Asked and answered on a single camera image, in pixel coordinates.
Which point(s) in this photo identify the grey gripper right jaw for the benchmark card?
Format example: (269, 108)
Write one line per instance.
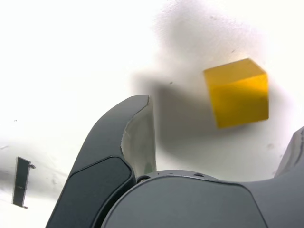
(190, 204)

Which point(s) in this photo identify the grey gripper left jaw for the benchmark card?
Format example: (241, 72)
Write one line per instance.
(95, 166)

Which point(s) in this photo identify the yellow cube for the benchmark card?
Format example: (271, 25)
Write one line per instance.
(237, 95)

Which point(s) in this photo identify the black tape strip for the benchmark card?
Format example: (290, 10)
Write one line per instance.
(21, 180)

